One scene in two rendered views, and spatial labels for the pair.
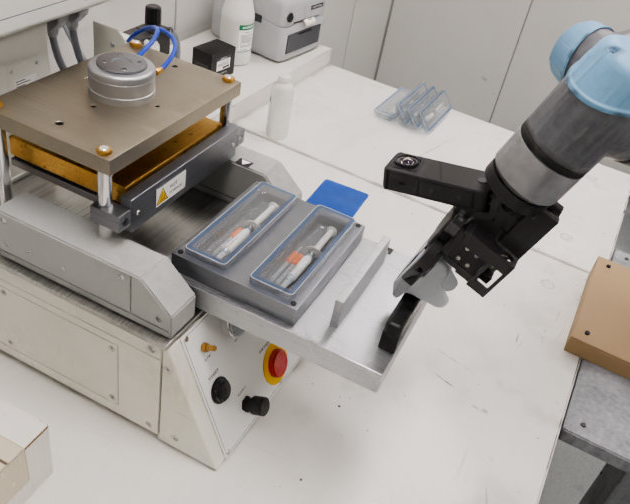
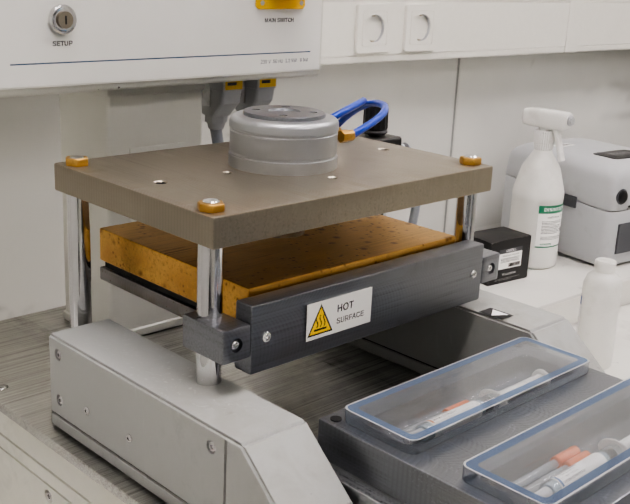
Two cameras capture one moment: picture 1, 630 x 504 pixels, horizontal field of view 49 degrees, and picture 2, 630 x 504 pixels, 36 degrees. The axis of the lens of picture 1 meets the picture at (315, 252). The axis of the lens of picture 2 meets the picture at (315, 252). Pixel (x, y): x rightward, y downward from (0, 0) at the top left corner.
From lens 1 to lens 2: 0.30 m
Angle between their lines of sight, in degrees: 31
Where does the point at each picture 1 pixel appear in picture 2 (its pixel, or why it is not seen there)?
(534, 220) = not seen: outside the picture
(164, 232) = not seen: hidden behind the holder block
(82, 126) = (194, 187)
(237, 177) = (482, 341)
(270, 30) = (590, 217)
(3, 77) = not seen: hidden behind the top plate
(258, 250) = (493, 433)
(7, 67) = (131, 148)
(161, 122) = (330, 190)
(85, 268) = (160, 433)
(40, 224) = (107, 357)
